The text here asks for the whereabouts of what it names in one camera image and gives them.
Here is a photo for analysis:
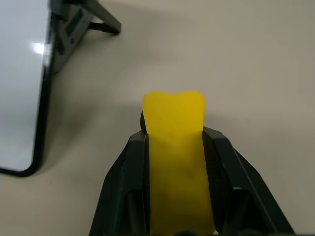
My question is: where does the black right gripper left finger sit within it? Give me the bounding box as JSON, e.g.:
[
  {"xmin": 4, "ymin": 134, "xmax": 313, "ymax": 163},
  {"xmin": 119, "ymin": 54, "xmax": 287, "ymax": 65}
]
[{"xmin": 88, "ymin": 129, "xmax": 151, "ymax": 236}]

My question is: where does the black-framed whiteboard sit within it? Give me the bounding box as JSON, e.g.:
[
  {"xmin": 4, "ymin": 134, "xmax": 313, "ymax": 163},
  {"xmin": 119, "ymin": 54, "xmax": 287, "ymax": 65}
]
[{"xmin": 0, "ymin": 0, "xmax": 55, "ymax": 178}]

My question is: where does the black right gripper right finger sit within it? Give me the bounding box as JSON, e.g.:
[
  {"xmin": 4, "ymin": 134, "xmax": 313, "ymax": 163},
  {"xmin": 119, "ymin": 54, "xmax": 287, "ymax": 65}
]
[{"xmin": 201, "ymin": 125, "xmax": 296, "ymax": 236}]

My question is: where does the black whiteboard stand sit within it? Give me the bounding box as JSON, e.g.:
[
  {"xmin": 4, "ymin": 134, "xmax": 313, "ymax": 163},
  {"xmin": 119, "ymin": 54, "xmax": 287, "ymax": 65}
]
[{"xmin": 48, "ymin": 0, "xmax": 122, "ymax": 74}]

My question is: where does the yellow whiteboard eraser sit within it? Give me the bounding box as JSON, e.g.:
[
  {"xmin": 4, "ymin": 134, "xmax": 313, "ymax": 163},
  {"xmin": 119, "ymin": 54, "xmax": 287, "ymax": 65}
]
[{"xmin": 139, "ymin": 90, "xmax": 217, "ymax": 236}]

